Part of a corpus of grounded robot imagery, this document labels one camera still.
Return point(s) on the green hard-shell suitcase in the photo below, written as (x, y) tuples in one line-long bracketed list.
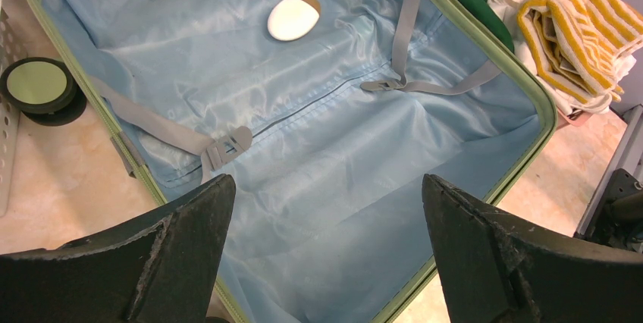
[(328, 137)]

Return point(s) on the pink plastic basket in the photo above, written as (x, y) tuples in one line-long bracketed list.
[(576, 119)]

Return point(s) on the aluminium frame rail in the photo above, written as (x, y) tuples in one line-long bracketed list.
[(628, 154)]

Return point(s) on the white plastic basket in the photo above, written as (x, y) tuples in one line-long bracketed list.
[(12, 50)]

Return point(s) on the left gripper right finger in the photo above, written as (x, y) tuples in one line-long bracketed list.
[(497, 267)]

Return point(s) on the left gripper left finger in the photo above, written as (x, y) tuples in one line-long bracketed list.
[(160, 266)]

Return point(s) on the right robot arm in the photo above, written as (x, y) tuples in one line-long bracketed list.
[(614, 219)]

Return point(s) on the white oval item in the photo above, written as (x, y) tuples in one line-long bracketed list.
[(292, 19)]

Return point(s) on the yellow white striped garment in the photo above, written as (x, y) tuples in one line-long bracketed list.
[(577, 44)]

